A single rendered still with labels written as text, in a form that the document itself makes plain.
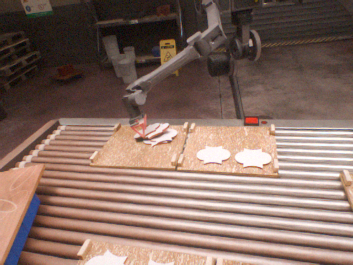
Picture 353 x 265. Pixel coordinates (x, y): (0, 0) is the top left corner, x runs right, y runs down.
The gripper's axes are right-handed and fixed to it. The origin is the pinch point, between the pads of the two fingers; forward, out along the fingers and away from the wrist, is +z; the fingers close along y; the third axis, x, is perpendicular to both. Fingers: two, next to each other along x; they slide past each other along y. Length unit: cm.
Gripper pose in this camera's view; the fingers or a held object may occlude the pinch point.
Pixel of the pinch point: (143, 131)
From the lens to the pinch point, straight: 133.4
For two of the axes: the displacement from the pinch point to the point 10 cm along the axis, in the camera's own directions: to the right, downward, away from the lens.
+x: -9.3, 3.6, 0.9
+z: 3.6, 8.6, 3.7
